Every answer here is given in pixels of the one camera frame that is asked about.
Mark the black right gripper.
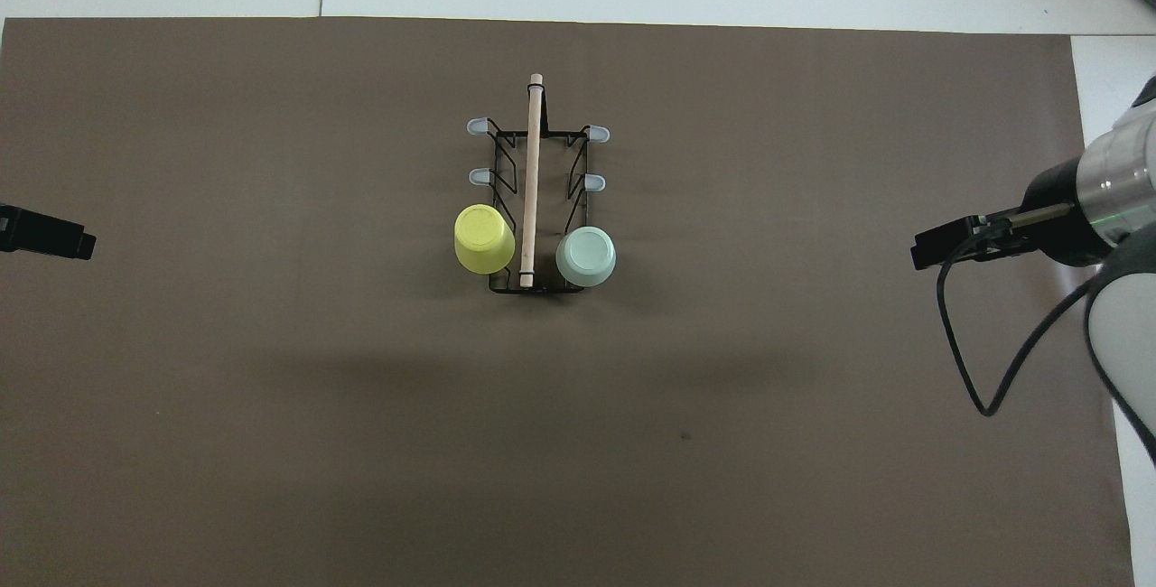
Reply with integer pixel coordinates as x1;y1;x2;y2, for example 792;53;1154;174
910;156;1114;271

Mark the pale green plastic cup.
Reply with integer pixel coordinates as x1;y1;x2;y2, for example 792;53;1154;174
555;227;618;288

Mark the yellow plastic cup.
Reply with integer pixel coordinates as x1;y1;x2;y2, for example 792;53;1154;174
454;204;517;275

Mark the brown table mat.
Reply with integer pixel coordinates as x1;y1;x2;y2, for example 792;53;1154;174
0;16;1134;587

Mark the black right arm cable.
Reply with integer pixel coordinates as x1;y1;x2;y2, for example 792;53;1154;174
937;203;1098;417

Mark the black wire cup rack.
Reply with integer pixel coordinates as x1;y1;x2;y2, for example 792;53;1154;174
466;73;611;295

